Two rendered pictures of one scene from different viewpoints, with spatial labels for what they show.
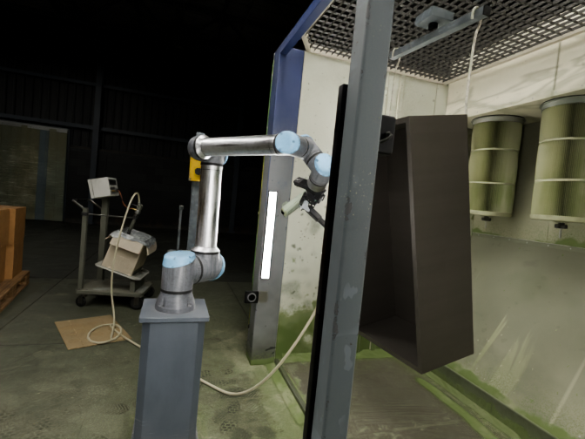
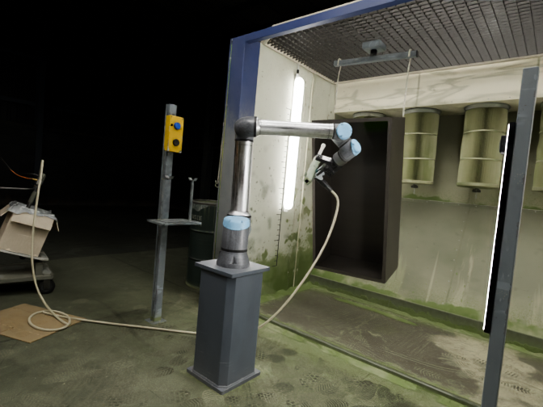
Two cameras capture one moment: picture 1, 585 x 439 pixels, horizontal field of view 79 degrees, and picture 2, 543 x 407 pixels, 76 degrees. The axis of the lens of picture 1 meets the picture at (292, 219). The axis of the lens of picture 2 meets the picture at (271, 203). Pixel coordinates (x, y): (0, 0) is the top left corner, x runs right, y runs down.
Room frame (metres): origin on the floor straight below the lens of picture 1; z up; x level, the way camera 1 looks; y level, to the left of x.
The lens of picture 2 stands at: (-0.03, 1.40, 1.11)
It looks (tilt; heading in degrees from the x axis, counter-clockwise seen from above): 3 degrees down; 328
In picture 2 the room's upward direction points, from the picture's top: 5 degrees clockwise
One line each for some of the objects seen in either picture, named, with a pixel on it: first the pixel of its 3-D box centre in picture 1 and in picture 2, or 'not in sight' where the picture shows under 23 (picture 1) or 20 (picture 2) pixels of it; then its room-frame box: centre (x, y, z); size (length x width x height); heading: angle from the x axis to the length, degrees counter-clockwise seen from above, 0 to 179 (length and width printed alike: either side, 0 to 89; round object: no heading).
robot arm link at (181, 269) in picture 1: (179, 269); (235, 232); (1.75, 0.53, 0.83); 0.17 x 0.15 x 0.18; 149
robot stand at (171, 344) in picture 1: (170, 370); (228, 319); (1.74, 0.53, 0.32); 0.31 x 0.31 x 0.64; 19
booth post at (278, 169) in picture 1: (273, 209); (233, 178); (2.65, 0.14, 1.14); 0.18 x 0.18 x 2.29; 19
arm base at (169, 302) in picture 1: (176, 297); (233, 256); (1.74, 0.53, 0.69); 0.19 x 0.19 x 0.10
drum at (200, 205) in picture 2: not in sight; (215, 242); (3.41, -0.06, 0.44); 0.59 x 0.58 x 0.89; 179
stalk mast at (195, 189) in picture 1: (191, 246); (163, 214); (2.61, 0.72, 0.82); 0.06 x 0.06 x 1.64; 19
